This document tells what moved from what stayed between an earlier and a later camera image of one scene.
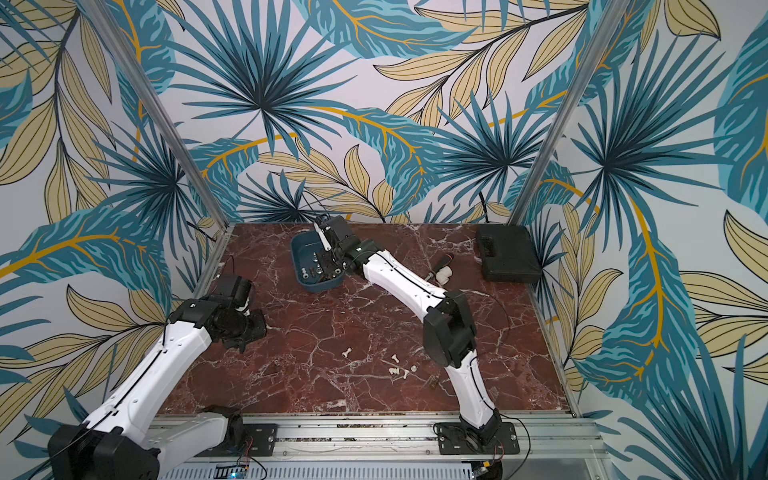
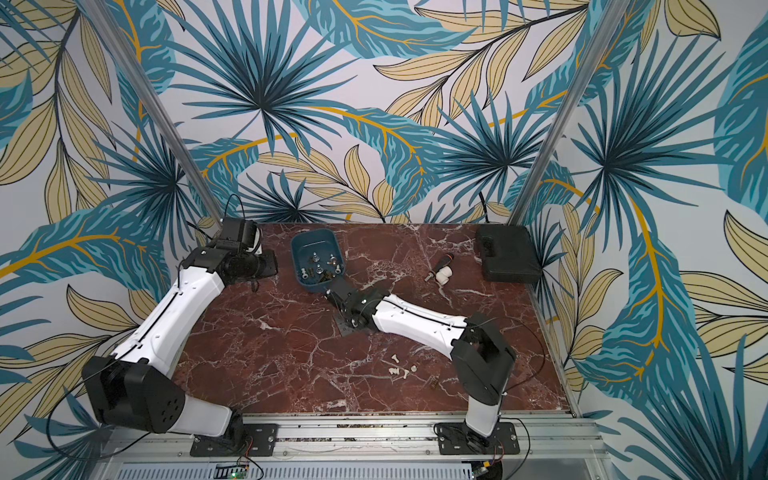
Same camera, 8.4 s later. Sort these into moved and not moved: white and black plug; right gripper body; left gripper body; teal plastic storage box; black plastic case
Moved: right gripper body; left gripper body
Not moved: white and black plug; black plastic case; teal plastic storage box
